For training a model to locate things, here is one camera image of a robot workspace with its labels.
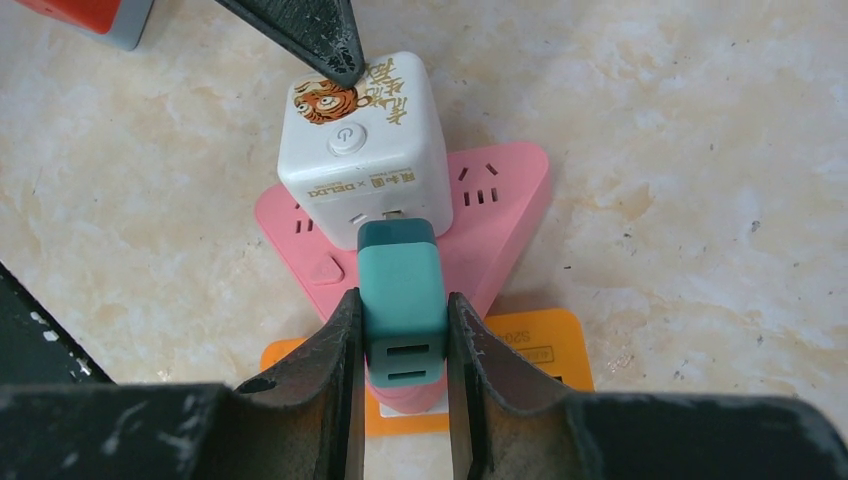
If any orange power strip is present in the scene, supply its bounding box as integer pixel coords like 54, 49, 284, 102
259, 307, 596, 439

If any pink triangular power strip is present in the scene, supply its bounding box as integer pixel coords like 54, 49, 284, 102
254, 140, 554, 416

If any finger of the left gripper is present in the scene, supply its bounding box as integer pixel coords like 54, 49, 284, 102
218, 0, 366, 88

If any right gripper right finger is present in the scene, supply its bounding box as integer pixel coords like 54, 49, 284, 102
447, 292, 847, 479

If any white cube socket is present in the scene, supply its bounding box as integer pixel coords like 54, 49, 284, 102
277, 51, 454, 250

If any blue power strip with cable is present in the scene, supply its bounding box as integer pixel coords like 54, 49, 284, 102
86, 0, 154, 51

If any red cube socket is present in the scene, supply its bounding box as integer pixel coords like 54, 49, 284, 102
16, 0, 121, 34

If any teal plug adapter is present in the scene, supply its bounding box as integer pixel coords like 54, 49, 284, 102
357, 218, 448, 389

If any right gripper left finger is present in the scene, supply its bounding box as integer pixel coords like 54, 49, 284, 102
1, 289, 365, 479

